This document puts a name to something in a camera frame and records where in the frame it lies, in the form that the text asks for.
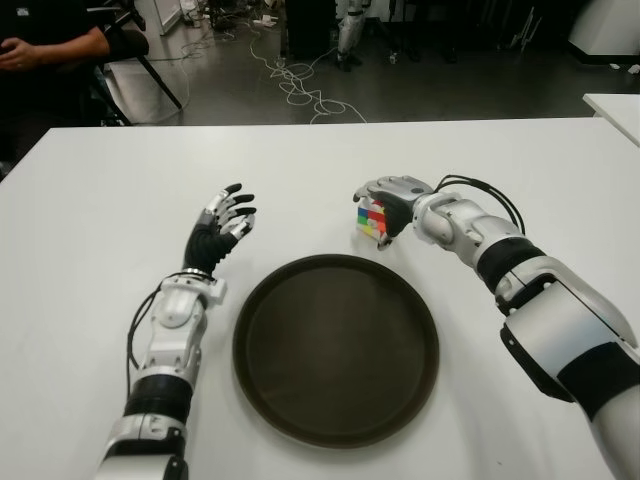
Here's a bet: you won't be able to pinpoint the multicolour Rubik's cube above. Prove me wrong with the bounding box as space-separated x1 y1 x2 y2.
354 198 389 241

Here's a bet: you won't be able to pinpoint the tangled white floor cable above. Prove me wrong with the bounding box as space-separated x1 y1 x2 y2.
248 29 369 125

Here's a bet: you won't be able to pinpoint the black wheeled stand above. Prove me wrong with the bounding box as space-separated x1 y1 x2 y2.
374 0 459 65

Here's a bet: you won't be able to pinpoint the white machine housing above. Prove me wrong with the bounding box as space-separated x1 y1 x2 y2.
567 0 640 65

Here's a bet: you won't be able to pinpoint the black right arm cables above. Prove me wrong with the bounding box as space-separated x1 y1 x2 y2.
433 173 526 236

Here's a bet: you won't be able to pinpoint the black chair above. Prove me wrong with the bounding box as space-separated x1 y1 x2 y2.
84 0 184 127

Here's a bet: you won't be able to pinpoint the black cabinet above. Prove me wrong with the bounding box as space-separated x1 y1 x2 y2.
284 0 339 59

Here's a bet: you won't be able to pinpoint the white side table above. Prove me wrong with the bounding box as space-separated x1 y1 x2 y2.
582 92 640 150

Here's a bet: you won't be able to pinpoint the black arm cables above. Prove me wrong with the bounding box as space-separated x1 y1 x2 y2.
433 173 526 236
125 285 169 386

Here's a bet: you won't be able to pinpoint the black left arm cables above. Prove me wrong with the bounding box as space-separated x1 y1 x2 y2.
125 285 169 386

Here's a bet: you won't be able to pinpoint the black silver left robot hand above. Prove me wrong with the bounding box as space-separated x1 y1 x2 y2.
180 182 258 276

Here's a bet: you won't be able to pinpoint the seated person in black shirt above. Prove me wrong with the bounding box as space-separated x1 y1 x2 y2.
0 0 111 169

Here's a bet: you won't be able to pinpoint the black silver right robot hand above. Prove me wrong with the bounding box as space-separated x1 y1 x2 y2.
353 174 435 250

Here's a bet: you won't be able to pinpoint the dark brown round plate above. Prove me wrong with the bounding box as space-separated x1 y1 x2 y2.
232 253 441 450

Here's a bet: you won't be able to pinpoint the white board panel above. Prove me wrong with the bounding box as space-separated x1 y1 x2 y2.
149 0 184 36

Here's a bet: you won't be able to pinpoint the grey folded metal stand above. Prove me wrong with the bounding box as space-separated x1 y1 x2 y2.
509 2 545 54

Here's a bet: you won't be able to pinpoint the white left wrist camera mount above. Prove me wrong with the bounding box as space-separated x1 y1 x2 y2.
206 278 229 305

